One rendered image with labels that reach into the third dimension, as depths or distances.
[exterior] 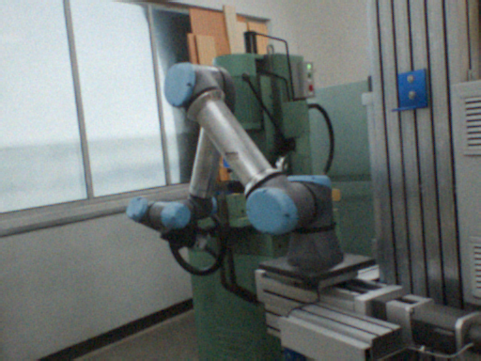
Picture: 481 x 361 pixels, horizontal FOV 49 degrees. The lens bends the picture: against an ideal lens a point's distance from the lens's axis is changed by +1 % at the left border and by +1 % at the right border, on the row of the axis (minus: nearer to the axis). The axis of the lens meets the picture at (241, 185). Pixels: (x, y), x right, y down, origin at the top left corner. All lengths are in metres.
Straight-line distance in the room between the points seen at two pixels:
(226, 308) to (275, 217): 1.02
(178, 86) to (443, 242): 0.75
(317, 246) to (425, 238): 0.26
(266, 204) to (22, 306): 2.03
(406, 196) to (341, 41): 3.36
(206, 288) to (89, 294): 1.15
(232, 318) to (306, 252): 0.89
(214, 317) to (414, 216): 1.16
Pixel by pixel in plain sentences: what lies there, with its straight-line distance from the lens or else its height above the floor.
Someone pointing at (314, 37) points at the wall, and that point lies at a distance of 4.76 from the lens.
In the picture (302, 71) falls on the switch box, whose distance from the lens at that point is 2.35.
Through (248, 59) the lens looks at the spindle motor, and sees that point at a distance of 2.15.
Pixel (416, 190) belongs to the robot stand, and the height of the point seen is 1.00.
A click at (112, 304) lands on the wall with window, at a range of 3.33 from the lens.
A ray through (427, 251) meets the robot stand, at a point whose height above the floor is 0.85.
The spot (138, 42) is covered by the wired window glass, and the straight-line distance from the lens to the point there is 3.62.
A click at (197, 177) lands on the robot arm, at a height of 1.06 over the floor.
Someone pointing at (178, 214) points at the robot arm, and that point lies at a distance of 1.51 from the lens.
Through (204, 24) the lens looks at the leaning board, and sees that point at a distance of 3.88.
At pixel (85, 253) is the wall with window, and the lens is 3.18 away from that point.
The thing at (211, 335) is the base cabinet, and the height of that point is 0.35.
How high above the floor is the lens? 1.16
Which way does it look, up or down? 5 degrees down
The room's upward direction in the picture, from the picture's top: 6 degrees counter-clockwise
